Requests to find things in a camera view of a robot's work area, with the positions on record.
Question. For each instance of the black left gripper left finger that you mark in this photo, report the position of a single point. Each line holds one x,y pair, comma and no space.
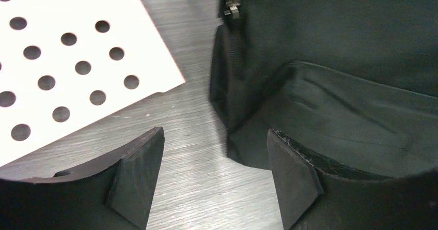
112,191

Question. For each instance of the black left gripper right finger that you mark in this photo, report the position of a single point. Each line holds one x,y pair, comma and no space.
317,192

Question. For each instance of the black backpack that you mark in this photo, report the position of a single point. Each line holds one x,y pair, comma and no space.
353,80

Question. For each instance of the pink perforated board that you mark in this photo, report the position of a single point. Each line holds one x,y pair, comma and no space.
68,63

